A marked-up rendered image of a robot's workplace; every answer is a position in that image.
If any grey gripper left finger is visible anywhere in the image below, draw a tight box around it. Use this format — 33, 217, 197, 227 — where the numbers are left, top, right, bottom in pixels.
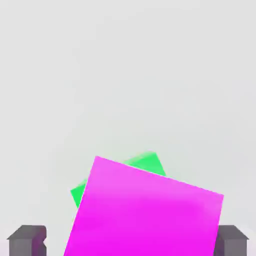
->
0, 224, 48, 256

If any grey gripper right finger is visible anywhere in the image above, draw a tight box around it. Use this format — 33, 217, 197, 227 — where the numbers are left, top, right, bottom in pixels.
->
213, 224, 256, 256

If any small magenta cube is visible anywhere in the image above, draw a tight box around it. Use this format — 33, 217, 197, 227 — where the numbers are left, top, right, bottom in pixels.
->
63, 155, 225, 256

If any small green cube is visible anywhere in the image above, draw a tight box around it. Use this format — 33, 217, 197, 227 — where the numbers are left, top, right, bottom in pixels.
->
70, 151, 167, 209

